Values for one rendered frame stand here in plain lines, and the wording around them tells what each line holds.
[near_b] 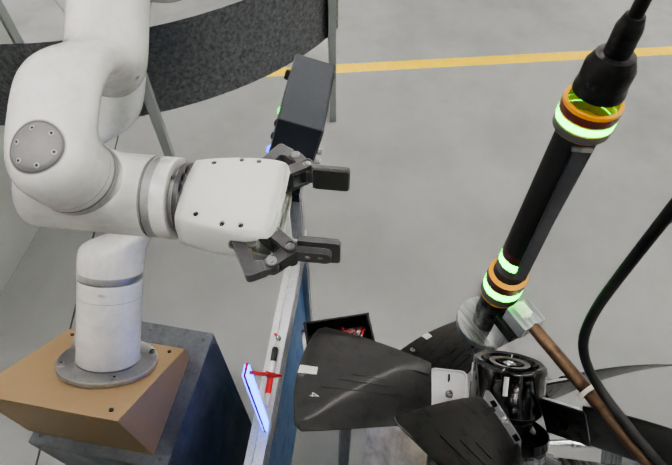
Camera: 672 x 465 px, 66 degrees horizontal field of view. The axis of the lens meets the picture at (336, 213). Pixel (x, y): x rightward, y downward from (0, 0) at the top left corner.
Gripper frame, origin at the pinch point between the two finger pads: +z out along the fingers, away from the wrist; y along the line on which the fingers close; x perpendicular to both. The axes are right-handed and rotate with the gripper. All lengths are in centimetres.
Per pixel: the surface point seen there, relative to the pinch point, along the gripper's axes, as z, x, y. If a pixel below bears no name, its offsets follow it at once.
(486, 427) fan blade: 21.3, -31.0, 9.5
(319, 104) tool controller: -11, -42, -66
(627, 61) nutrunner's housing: 19.6, 19.9, 0.6
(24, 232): -159, -158, -96
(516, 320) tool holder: 20.3, -10.9, 4.0
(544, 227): 19.0, 3.5, 2.2
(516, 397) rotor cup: 28.6, -40.4, 1.4
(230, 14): -61, -75, -156
